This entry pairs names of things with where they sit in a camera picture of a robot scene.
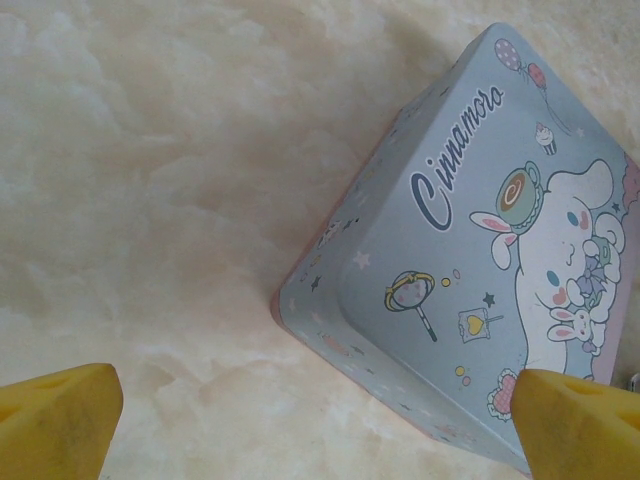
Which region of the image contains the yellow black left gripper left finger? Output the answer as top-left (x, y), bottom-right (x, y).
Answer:
top-left (0, 363), bottom-right (125, 480)

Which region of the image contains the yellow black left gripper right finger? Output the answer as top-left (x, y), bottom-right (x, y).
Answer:
top-left (514, 368), bottom-right (640, 480)

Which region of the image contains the blue cartoon tin box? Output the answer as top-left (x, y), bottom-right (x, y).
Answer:
top-left (273, 23), bottom-right (640, 477)

